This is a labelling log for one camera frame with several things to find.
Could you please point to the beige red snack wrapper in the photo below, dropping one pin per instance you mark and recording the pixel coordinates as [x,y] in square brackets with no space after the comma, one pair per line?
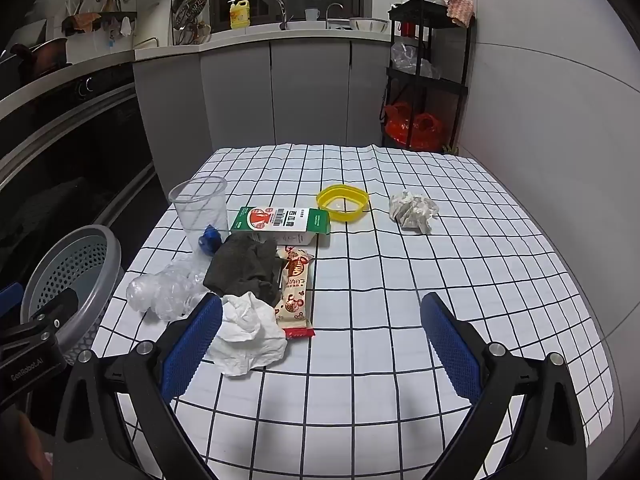
[296,290]

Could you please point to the patterned pink cloth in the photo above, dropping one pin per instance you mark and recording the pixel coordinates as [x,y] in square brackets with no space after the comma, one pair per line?
[460,8]

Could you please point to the patterned round lid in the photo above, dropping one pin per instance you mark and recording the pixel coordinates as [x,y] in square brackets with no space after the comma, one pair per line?
[196,6]

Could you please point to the red container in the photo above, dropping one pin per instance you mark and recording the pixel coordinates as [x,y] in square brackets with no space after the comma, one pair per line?
[408,28]

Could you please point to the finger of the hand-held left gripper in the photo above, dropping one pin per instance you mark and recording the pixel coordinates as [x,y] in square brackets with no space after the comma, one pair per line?
[10,300]
[55,310]

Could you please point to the red plastic bag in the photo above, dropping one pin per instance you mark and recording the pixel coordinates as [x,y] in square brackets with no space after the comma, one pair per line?
[398,122]
[427,132]

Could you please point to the grey paper ball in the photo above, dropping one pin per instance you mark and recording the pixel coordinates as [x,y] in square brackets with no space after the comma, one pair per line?
[412,211]

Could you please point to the small chrome faucet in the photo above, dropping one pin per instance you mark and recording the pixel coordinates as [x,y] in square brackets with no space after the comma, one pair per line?
[330,10]

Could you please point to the yellow detergent bottle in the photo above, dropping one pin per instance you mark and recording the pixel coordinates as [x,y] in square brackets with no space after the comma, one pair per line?
[240,16]

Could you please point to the black wall rail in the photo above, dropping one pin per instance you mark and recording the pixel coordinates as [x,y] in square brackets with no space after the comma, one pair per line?
[112,14]

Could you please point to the black shelf rack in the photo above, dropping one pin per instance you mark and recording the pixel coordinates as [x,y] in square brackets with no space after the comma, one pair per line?
[450,87]

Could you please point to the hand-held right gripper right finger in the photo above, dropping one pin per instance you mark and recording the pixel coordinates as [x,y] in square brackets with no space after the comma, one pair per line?
[450,345]

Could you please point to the dark grey cloth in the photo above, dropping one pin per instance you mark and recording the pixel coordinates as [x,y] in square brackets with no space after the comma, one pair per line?
[240,265]

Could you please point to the green leafy sprig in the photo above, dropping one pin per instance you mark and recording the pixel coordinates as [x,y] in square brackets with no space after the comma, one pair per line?
[451,149]

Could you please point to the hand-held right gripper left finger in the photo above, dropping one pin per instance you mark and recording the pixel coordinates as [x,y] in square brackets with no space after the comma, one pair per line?
[192,345]

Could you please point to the metal colander bowl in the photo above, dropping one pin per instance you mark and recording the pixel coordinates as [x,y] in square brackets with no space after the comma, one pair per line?
[369,24]

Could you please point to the clear plastic cup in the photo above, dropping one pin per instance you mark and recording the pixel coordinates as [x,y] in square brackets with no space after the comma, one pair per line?
[192,210]

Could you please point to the crushed clear plastic bottle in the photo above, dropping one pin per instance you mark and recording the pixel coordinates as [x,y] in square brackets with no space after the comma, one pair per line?
[165,290]

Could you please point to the black built-in oven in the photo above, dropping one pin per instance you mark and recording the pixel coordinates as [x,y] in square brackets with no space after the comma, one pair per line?
[75,125]

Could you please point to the grey plastic mesh basket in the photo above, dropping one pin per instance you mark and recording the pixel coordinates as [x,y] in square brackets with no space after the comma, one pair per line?
[75,265]

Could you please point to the white tissue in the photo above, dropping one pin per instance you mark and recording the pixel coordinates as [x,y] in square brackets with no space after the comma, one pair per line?
[245,340]

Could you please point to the clear plastic bag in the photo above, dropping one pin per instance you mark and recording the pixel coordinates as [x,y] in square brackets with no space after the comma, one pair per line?
[410,57]

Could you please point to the white hanging cloth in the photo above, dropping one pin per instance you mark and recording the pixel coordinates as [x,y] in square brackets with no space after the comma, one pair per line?
[126,25]

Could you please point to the dark red wok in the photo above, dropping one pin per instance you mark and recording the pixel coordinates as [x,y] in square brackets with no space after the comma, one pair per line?
[45,55]

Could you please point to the green white carton box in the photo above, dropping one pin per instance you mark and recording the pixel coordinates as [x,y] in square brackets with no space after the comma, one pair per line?
[280,221]

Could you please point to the white black checked tablecloth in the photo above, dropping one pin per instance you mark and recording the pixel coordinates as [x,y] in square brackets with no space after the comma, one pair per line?
[400,285]

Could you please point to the grey kitchen cabinet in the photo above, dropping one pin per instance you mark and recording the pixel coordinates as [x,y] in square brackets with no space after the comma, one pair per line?
[310,95]

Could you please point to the brown hanging cloth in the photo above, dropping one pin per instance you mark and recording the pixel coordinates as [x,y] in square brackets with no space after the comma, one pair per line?
[82,21]

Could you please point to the white cup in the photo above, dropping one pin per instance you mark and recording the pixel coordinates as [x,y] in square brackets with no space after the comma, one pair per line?
[311,14]

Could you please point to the tall chrome faucet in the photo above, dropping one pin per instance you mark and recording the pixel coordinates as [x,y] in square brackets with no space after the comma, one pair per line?
[281,10]

